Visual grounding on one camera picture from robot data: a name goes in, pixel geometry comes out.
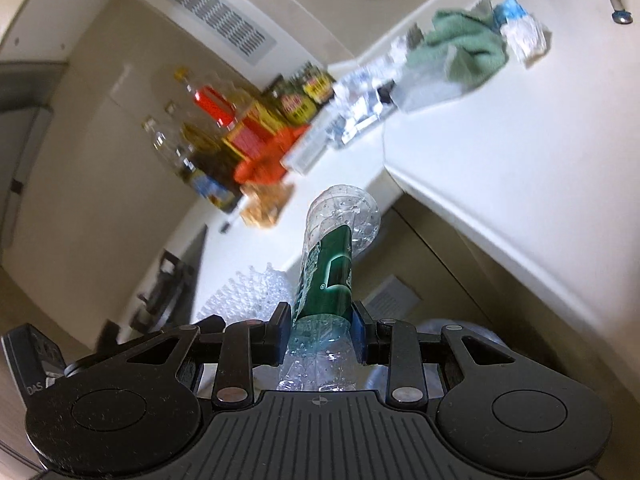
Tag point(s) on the yellow oil bottle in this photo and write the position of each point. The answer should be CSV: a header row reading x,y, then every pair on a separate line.
x,y
192,132

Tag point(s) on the dark oil bottle blue label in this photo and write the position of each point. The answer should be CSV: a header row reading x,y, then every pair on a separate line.
x,y
212,187

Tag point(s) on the brown crumpled wrapper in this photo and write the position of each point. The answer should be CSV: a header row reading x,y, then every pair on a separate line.
x,y
265,205

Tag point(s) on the grey wall vent grille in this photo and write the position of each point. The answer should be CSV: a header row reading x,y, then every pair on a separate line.
x,y
220,17

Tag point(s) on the silver foil wrapper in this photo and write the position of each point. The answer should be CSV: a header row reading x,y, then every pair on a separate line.
x,y
360,100

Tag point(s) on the beige base cabinet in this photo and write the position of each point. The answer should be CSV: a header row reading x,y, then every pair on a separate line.
x,y
450,270

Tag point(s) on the white waste bin with liner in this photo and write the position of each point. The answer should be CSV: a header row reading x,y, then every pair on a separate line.
x,y
477,334

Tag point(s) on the blue face mask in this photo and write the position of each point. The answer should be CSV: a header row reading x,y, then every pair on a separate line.
x,y
510,7

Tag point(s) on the green cloth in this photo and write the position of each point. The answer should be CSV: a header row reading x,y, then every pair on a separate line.
x,y
460,45

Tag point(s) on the glass jar yellow label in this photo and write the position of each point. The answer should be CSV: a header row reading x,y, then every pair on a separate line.
x,y
317,85

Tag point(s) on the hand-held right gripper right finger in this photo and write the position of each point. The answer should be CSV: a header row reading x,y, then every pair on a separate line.
x,y
359,332

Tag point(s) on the black gas stove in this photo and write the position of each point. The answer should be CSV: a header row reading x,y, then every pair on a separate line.
x,y
165,280

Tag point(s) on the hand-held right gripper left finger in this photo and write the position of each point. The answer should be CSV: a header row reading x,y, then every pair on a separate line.
x,y
281,332

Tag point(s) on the orange plastic bag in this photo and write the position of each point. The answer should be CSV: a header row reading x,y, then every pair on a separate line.
x,y
265,160

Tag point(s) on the clear plastic bottle green label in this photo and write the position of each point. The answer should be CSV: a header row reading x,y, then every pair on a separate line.
x,y
330,265

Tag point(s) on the white crumpled tissue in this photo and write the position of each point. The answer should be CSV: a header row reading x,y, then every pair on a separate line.
x,y
525,40

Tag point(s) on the clear bumpy plastic tray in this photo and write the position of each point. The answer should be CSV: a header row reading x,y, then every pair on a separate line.
x,y
240,295

